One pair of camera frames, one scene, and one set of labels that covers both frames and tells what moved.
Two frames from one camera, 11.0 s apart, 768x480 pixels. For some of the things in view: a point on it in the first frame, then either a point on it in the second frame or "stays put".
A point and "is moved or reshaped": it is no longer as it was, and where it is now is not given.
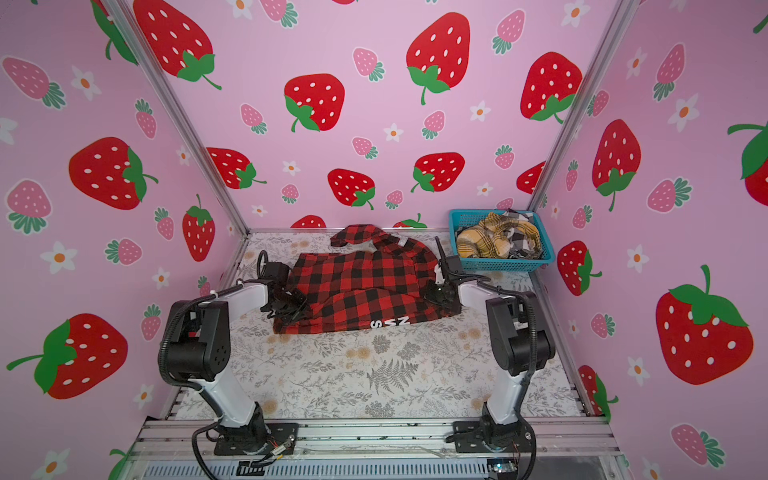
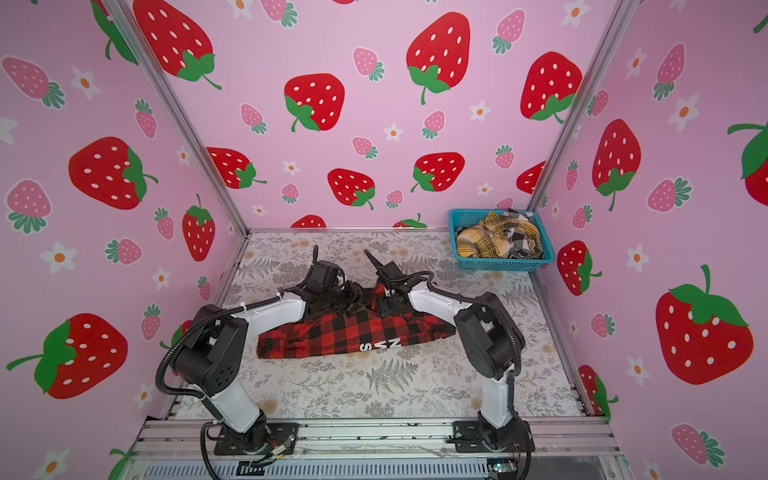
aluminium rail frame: (562, 449) stays put
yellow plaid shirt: (491, 239) stays put
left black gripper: (302, 299) -> (356, 297)
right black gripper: (428, 295) -> (381, 297)
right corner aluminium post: (621, 20) stays put
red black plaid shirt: (363, 280) is moved or reshaped
